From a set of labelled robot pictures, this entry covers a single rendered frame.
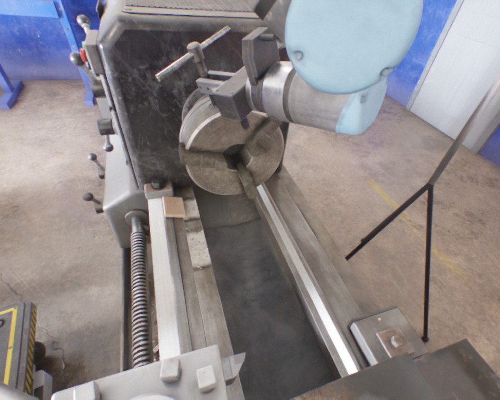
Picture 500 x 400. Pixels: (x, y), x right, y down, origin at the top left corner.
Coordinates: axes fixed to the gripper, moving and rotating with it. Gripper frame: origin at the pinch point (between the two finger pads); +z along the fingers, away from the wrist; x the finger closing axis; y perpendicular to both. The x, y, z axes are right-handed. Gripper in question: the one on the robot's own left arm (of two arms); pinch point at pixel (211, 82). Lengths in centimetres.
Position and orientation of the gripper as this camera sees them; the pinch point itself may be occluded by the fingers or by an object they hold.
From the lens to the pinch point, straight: 62.6
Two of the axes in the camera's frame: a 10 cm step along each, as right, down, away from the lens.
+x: 6.0, -6.9, 4.0
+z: -7.5, -3.3, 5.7
